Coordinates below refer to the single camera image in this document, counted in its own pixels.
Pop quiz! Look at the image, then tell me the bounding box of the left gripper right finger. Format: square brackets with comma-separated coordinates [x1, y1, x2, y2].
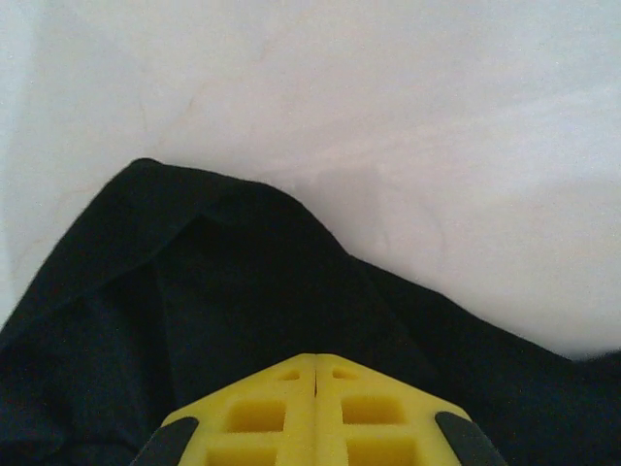
[315, 352, 507, 466]

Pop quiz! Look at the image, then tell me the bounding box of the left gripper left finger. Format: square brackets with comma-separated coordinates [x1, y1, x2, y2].
[129, 352, 317, 466]

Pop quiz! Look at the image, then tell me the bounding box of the black floral print t-shirt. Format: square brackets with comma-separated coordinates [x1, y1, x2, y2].
[0, 157, 621, 466]

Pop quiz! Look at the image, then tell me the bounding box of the white table cover sheet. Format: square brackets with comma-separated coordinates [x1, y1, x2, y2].
[0, 0, 621, 363]

